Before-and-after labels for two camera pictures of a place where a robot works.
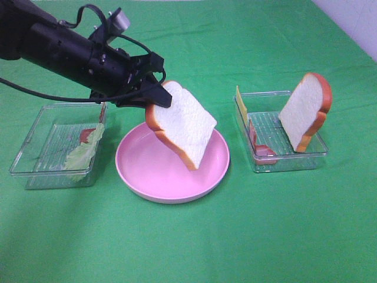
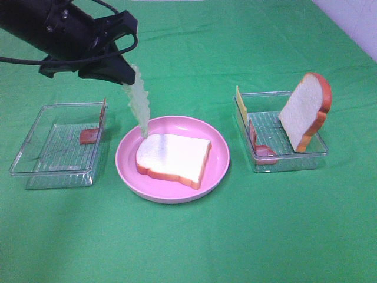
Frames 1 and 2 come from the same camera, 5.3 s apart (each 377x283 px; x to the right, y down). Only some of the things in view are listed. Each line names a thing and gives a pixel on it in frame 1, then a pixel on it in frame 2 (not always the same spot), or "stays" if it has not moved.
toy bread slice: x=304 y=115 stays
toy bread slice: x=186 y=126 to x=180 y=158
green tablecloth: x=312 y=226 stays
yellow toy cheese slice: x=241 y=105 stays
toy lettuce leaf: x=78 y=161 to x=138 y=99
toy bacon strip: x=263 y=155 stays
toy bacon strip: x=85 y=132 stays
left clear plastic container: x=53 y=135 stays
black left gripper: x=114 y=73 to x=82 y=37
